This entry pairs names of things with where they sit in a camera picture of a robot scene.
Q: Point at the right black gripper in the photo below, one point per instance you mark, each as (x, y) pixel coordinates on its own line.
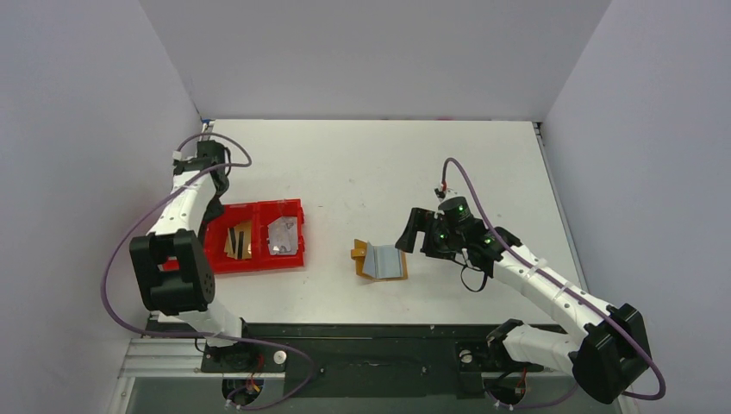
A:
(428, 233)

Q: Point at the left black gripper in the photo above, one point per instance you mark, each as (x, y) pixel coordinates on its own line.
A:
(213, 212)

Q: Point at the yellow leather card holder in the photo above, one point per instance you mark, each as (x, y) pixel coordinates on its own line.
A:
(378, 263)

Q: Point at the gold black card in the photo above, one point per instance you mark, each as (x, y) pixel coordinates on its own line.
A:
(238, 244)

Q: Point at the silver card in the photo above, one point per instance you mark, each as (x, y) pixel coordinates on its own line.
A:
(282, 236)

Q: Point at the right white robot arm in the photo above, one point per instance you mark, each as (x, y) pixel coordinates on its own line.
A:
(603, 347)

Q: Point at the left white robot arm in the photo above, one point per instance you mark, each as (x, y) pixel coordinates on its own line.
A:
(173, 273)

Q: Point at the red plastic tray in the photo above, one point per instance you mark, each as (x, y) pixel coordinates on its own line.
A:
(260, 214)

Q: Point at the aluminium rail frame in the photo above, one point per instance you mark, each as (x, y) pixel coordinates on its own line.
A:
(160, 360)

